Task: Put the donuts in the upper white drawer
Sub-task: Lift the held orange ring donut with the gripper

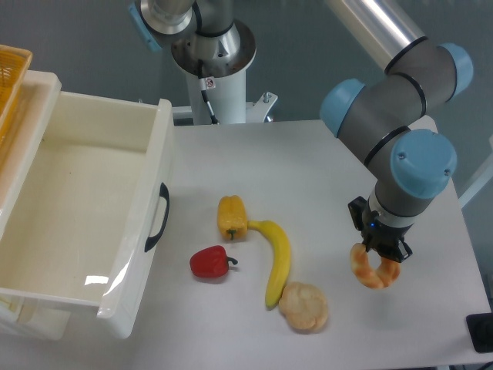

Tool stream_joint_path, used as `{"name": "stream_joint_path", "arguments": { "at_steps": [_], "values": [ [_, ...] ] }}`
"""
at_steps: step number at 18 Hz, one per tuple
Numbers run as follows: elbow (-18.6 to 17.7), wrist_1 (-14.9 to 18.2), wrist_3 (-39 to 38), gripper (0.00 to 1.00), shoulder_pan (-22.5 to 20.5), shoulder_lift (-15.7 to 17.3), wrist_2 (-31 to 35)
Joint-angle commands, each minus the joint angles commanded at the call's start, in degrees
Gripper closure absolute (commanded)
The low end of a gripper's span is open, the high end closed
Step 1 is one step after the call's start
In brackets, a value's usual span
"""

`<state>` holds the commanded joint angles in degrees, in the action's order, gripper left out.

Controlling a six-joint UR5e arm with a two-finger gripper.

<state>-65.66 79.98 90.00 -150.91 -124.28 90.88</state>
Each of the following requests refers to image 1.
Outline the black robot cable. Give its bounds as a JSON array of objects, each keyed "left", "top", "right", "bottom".
[{"left": 196, "top": 59, "right": 220, "bottom": 125}]

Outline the yellow bell pepper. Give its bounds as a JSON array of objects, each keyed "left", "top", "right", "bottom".
[{"left": 216, "top": 195, "right": 247, "bottom": 241}]

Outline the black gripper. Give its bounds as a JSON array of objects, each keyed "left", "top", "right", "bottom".
[{"left": 348, "top": 197, "right": 413, "bottom": 264}]

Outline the yellow woven basket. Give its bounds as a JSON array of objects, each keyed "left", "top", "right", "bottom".
[{"left": 0, "top": 45, "right": 32, "bottom": 142}]

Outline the black drawer handle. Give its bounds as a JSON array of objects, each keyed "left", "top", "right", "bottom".
[{"left": 144, "top": 183, "right": 170, "bottom": 253}]

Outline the black device at edge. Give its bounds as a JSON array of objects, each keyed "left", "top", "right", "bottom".
[{"left": 466, "top": 313, "right": 493, "bottom": 353}]

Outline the golden ring donut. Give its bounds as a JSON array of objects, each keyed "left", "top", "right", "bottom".
[{"left": 350, "top": 243, "right": 401, "bottom": 290}]

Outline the white drawer cabinet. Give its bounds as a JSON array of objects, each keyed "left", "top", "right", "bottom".
[{"left": 1, "top": 71, "right": 70, "bottom": 340}]

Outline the white table frame bracket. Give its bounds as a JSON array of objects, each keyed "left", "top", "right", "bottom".
[{"left": 458, "top": 153, "right": 492, "bottom": 209}]

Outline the white open upper drawer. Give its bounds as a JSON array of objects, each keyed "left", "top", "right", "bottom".
[{"left": 1, "top": 92, "right": 174, "bottom": 338}]

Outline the pale round donut bun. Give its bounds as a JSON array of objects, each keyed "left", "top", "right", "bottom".
[{"left": 278, "top": 281, "right": 329, "bottom": 332}]

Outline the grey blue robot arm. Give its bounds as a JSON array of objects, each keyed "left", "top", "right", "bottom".
[{"left": 129, "top": 1, "right": 474, "bottom": 263}]

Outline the red bell pepper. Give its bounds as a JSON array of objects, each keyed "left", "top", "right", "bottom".
[{"left": 189, "top": 245, "right": 238, "bottom": 278}]

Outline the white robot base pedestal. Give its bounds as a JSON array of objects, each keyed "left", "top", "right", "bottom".
[{"left": 171, "top": 20, "right": 278, "bottom": 125}]

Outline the yellow banana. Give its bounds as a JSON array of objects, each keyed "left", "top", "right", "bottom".
[{"left": 247, "top": 220, "right": 291, "bottom": 310}]

